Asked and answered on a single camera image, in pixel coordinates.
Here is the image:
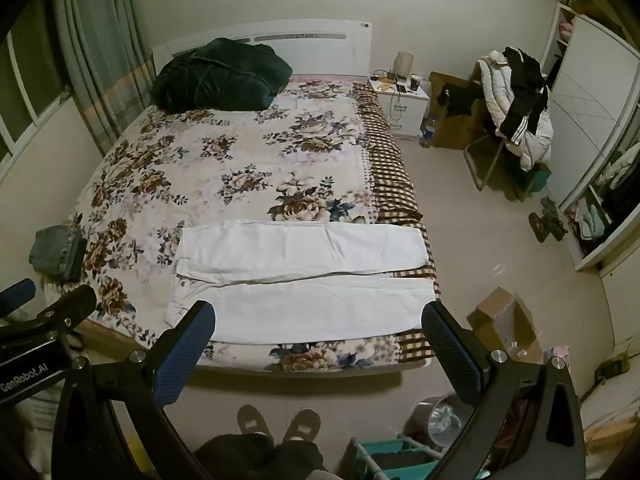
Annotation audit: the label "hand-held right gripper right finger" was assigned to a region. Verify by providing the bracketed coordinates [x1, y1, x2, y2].
[421, 300, 586, 480]

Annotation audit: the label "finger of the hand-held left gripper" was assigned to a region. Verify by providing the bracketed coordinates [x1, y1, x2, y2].
[0, 279, 37, 317]
[20, 285, 97, 343]

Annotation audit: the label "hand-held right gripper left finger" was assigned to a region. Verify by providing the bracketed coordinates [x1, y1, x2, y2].
[52, 300, 217, 480]

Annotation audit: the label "white pants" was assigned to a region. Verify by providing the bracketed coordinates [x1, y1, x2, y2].
[166, 220, 435, 345]

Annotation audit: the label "grey folded cloth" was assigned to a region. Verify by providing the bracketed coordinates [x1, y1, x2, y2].
[28, 225, 86, 282]

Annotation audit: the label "round trash bin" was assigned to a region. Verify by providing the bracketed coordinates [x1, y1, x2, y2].
[404, 396, 476, 448]

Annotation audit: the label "open cardboard box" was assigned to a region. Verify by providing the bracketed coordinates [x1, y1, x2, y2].
[466, 287, 543, 361]

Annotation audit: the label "person's left grey shoe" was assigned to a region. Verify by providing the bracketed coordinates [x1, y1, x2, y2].
[236, 404, 275, 443]

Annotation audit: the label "person's grey shoe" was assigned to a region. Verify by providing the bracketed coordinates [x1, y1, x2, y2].
[282, 408, 322, 443]
[236, 404, 275, 443]

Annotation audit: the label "person's legs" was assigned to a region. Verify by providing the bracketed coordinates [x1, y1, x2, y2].
[192, 432, 328, 480]

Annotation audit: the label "person's right grey shoe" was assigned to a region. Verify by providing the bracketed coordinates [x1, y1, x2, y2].
[282, 408, 322, 443]

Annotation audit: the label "dark slipper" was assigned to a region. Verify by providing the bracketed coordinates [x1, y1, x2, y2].
[529, 210, 551, 242]
[541, 196, 569, 241]

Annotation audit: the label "small teal bin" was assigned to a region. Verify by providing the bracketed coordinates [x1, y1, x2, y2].
[525, 167, 551, 193]

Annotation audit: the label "bed with floral sheet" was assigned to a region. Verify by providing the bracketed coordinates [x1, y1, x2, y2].
[42, 72, 441, 378]

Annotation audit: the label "folding chair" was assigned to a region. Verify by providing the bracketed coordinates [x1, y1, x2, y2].
[462, 130, 536, 202]

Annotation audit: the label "window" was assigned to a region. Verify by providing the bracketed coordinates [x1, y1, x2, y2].
[0, 25, 76, 171]

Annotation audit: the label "tall cardboard box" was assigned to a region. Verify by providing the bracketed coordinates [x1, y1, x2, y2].
[429, 71, 501, 151]

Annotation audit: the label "white nightstand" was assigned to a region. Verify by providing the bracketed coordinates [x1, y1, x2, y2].
[368, 74, 431, 138]

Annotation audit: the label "black garment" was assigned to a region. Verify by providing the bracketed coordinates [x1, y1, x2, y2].
[437, 82, 483, 117]

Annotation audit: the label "chair with piled clothes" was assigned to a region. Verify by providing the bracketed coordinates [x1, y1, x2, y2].
[475, 50, 555, 171]

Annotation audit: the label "dark green blanket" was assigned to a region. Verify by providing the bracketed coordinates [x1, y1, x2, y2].
[151, 37, 293, 112]

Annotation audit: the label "green curtain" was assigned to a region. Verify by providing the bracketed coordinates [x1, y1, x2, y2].
[50, 0, 156, 156]

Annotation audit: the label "black striped clothes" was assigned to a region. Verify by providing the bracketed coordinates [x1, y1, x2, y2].
[495, 47, 551, 146]

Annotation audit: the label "white wardrobe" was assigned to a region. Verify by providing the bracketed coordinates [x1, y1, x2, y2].
[540, 2, 640, 271]

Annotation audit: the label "white headboard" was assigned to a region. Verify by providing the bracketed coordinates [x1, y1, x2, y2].
[151, 20, 373, 81]

